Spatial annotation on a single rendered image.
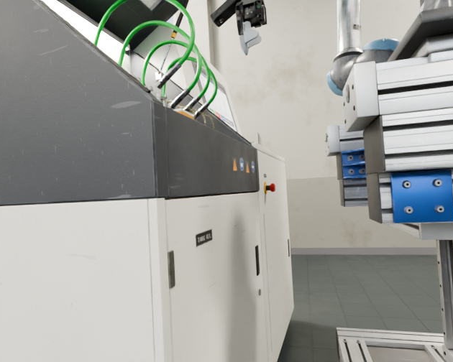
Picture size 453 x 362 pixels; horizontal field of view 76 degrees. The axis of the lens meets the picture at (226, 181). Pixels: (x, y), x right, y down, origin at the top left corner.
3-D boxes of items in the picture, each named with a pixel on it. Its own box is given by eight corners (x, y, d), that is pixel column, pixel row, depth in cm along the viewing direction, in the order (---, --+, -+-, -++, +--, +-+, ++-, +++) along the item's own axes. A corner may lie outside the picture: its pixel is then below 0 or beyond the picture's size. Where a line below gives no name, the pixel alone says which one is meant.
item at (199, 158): (170, 197, 50) (165, 105, 50) (148, 198, 51) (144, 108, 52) (257, 191, 108) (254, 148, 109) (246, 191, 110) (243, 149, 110)
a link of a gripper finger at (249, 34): (258, 47, 86) (257, 16, 86) (239, 51, 88) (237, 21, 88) (261, 51, 89) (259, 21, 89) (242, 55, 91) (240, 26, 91)
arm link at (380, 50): (390, 71, 90) (387, 28, 90) (353, 86, 102) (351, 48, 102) (413, 76, 95) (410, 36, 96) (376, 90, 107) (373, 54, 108)
